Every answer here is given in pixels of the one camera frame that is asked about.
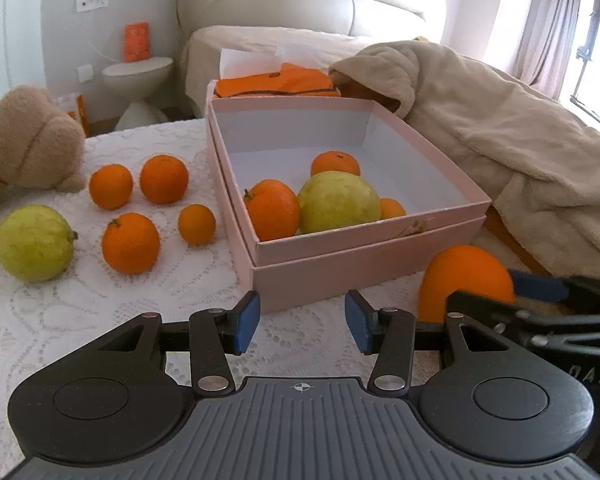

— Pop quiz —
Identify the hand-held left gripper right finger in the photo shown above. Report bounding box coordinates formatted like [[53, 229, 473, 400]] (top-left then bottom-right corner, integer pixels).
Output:
[[344, 289, 518, 397]]

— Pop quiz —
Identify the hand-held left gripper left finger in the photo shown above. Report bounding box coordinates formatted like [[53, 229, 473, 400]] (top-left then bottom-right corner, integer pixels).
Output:
[[87, 290, 262, 397]]

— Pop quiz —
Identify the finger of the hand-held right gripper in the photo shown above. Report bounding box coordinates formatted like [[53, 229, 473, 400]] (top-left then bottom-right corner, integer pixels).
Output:
[[446, 289, 600, 351], [509, 269, 600, 313]]

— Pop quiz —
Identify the large orange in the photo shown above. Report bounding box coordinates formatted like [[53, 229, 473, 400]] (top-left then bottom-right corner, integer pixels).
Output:
[[418, 245, 517, 323]]

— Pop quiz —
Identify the pink cardboard box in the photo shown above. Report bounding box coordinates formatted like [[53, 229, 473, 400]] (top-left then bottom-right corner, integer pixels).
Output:
[[206, 80, 486, 315], [207, 96, 493, 267]]

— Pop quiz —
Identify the small orange tangerine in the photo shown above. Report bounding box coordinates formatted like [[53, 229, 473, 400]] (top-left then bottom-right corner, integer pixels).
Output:
[[178, 204, 217, 246]]

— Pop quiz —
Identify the green guava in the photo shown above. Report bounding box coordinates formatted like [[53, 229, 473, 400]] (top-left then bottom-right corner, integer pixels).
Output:
[[298, 171, 382, 235], [0, 205, 78, 283]]

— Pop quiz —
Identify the orange cloth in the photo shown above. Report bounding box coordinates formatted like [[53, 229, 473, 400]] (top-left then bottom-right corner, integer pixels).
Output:
[[482, 207, 553, 278]]

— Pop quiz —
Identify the white lace cloth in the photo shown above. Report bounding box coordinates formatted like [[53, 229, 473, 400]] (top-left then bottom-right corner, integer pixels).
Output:
[[0, 117, 461, 401]]

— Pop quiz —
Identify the beige fleece robe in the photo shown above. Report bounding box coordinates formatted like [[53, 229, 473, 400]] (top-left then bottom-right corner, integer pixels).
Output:
[[327, 39, 600, 281]]

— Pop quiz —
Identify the orange fabric bag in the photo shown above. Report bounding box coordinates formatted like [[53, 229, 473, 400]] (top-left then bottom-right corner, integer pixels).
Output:
[[215, 62, 342, 98]]

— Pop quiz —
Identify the orange and white paper bag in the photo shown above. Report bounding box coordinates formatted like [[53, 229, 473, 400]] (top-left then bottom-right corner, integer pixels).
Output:
[[52, 92, 88, 138]]

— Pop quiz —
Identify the beige curtain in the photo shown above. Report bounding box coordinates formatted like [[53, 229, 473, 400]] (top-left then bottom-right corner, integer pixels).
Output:
[[510, 0, 598, 101]]

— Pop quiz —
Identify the white round side table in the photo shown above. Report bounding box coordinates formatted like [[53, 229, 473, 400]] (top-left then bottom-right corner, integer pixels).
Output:
[[102, 56, 175, 131]]

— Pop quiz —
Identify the beige plush toy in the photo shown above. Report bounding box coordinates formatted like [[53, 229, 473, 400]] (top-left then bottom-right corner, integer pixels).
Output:
[[0, 85, 87, 221]]

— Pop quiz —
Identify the orange owl figure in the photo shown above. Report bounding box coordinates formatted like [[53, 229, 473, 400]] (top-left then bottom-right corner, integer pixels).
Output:
[[124, 22, 151, 63]]

